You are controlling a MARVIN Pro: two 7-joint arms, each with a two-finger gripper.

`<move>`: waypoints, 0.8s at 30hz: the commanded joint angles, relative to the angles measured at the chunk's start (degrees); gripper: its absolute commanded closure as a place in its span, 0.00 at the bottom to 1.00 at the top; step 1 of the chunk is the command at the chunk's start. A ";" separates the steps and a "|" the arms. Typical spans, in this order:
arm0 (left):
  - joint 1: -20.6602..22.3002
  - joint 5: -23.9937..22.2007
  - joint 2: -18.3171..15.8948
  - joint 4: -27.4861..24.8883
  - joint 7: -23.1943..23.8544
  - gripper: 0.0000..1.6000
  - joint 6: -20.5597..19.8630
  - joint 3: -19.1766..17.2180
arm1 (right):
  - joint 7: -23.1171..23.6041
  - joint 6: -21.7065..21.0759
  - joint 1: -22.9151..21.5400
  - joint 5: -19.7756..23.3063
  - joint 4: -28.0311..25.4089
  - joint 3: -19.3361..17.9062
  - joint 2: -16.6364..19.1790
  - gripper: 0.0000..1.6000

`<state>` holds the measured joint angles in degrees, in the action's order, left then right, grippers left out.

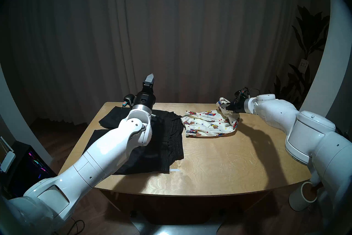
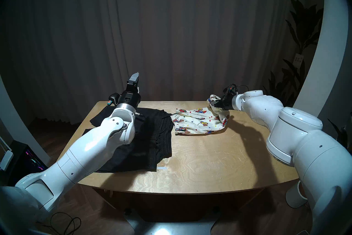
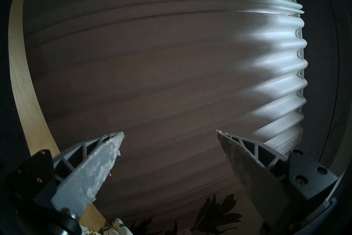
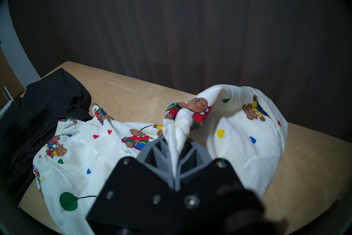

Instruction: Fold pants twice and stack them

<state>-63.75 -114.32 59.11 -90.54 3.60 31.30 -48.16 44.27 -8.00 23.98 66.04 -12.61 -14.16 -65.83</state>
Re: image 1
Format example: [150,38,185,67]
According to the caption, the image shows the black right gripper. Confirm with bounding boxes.
[220,96,249,114]

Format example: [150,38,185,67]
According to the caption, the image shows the black drawstring shorts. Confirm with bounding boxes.
[82,106,185,176]

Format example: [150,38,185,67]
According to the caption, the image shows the white box device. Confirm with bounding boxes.
[0,137,16,174]

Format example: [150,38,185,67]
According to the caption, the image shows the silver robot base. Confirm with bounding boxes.
[129,210,227,235]

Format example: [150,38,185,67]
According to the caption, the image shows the black computer tower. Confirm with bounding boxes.
[7,141,57,199]

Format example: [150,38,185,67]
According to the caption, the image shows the white bear print shorts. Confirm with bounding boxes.
[181,97,241,138]

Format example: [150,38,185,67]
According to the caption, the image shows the tall dark leafy plant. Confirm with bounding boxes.
[268,5,330,112]

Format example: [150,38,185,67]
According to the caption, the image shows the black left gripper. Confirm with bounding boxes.
[133,73,156,109]

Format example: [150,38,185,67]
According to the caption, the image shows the grey pleated curtain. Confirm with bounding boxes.
[8,0,330,125]

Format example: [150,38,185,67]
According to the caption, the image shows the light wooden table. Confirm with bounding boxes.
[58,102,311,225]

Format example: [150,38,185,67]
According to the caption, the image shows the black floor cable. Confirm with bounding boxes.
[66,219,86,235]

